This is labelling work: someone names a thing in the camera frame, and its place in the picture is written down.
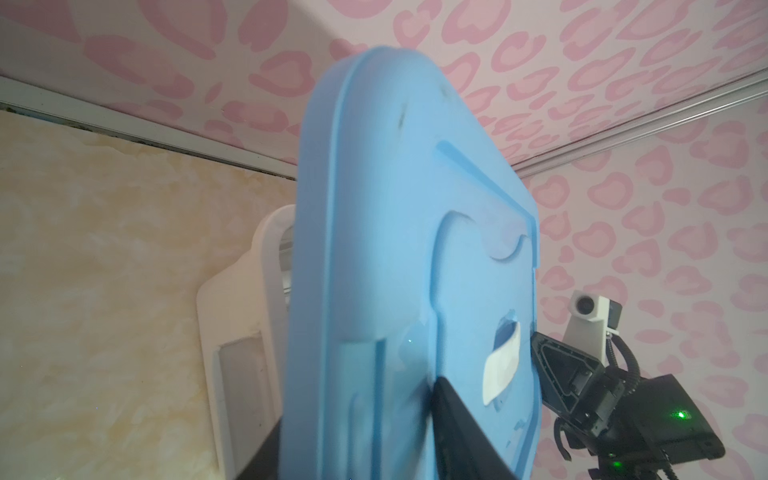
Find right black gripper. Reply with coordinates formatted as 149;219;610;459
531;332;625;438

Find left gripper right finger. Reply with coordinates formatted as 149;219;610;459
430;377;516;480

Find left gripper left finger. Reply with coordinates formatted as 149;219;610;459
236;420;282;480

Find white plastic storage bin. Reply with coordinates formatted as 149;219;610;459
196;205;295;479

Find blue plastic bin lid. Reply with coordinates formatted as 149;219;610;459
278;47;542;479

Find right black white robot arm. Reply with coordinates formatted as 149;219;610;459
531;333;726;479

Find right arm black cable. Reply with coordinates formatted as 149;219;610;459
605;332;643;391

